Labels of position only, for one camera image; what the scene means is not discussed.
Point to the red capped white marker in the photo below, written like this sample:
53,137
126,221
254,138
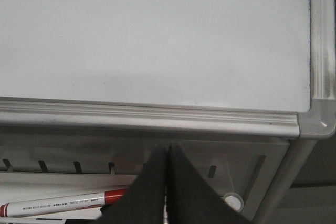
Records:
61,204

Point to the white whiteboard with aluminium frame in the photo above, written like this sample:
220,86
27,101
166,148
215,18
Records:
251,67

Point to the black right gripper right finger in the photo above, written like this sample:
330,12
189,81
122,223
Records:
190,199

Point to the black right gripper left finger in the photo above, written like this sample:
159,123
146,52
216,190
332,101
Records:
144,200

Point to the white marker tray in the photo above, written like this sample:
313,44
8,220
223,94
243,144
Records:
243,169

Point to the round white magnet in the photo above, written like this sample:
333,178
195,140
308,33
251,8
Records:
234,200

